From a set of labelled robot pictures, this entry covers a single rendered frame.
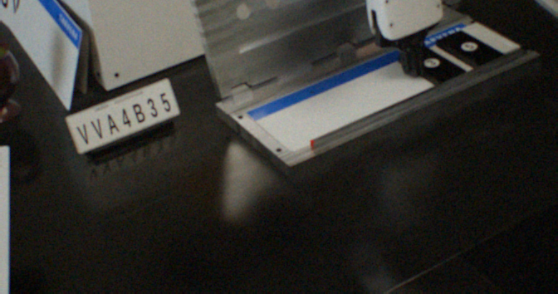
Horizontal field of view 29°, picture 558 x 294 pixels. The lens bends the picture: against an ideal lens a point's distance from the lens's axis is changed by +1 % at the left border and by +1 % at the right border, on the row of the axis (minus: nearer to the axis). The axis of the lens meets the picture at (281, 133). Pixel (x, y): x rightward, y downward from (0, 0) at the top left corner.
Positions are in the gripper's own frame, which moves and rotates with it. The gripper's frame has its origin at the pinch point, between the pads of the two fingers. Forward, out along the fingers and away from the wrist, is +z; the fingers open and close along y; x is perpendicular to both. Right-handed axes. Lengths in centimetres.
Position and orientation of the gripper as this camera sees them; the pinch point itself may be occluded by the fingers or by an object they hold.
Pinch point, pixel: (412, 61)
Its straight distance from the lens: 156.2
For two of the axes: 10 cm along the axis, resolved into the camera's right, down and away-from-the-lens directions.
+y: 8.5, -3.6, 3.9
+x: -4.9, -2.5, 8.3
